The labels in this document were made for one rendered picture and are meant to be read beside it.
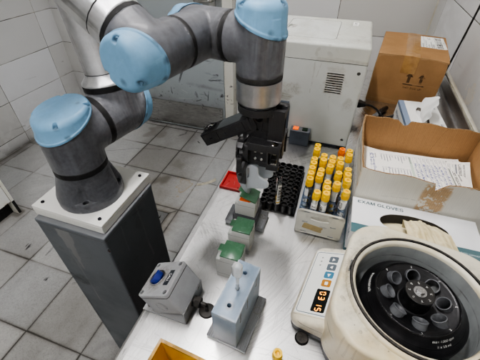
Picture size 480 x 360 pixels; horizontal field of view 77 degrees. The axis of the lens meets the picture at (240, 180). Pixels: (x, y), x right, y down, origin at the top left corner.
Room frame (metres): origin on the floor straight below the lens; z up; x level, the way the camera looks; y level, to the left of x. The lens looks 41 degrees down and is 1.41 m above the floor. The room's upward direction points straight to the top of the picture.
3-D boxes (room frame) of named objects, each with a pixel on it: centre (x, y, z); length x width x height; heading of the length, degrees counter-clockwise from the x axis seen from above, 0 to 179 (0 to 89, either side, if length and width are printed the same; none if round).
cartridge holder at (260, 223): (0.48, -0.02, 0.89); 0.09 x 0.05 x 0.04; 71
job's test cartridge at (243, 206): (0.48, -0.02, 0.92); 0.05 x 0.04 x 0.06; 71
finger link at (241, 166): (0.46, -0.01, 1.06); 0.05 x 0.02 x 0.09; 161
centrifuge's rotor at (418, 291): (0.23, -0.27, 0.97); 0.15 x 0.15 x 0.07
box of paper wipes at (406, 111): (0.87, -0.59, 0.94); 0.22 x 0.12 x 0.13; 165
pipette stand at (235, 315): (0.25, 0.00, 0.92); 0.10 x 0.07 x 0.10; 156
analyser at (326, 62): (0.94, -0.24, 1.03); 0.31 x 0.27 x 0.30; 161
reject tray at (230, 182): (0.61, 0.01, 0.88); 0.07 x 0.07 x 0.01; 71
